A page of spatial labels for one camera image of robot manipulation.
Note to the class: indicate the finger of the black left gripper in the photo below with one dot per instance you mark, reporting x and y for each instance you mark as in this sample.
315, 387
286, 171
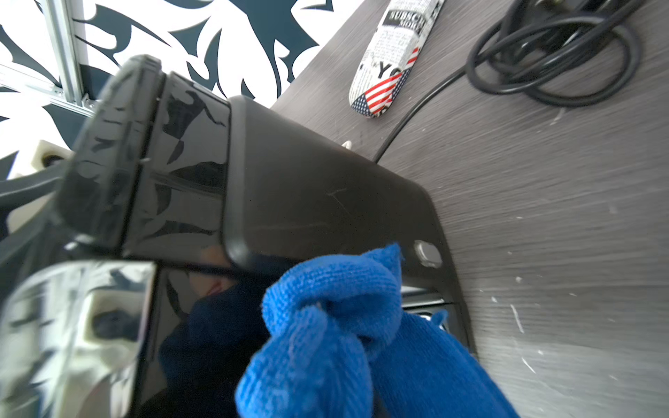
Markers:
18, 192

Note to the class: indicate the black coffee machine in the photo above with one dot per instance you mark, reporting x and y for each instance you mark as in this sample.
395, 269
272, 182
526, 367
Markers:
135, 290

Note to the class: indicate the blue cleaning cloth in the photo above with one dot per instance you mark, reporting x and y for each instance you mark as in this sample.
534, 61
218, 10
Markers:
340, 345

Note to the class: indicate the newspaper print glasses case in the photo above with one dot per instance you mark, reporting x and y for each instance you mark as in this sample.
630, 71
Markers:
391, 54

